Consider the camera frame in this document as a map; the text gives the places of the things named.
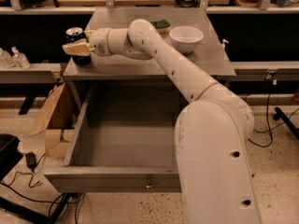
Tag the grey cabinet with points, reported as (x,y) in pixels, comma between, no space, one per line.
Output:
(118,67)

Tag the blue pepsi can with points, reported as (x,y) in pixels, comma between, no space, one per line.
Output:
(75,34)

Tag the open grey top drawer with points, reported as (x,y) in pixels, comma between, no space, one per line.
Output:
(123,142)

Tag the green yellow sponge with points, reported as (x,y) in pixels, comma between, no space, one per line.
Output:
(162,26)

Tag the clear sanitizer bottle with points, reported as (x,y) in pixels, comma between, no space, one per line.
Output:
(20,59)
(6,59)

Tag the small white pump bottle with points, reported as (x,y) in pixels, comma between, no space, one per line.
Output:
(224,44)

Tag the cardboard box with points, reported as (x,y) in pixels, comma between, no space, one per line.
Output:
(56,119)

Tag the black bin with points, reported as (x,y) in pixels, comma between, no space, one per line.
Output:
(9,153)

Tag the white bowl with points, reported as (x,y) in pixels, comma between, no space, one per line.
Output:
(185,39)

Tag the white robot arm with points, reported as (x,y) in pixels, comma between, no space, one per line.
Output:
(210,132)

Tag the black power adapter left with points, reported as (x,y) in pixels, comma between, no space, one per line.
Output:
(31,160)

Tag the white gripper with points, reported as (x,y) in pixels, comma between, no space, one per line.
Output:
(99,41)

